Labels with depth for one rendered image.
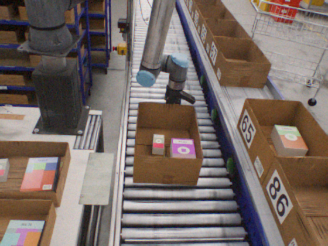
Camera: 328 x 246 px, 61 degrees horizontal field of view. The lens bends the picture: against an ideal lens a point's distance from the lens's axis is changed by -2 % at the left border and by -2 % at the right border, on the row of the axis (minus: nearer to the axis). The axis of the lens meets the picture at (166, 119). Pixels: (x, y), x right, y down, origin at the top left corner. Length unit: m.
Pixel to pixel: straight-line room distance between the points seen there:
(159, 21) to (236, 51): 1.10
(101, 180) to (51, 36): 0.66
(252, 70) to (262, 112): 0.40
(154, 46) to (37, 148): 0.70
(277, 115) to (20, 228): 1.24
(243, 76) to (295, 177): 0.79
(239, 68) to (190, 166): 0.78
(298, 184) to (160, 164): 0.58
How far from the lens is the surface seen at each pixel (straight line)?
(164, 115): 1.51
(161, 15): 1.14
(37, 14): 1.30
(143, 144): 1.45
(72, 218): 1.20
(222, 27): 2.49
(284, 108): 1.51
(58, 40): 1.34
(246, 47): 2.17
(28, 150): 1.43
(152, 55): 1.22
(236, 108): 1.62
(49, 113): 1.53
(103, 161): 1.37
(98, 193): 1.26
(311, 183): 1.32
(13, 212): 1.25
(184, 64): 1.37
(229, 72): 1.76
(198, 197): 1.29
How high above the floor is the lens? 1.74
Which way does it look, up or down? 37 degrees down
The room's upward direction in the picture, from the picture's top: 7 degrees clockwise
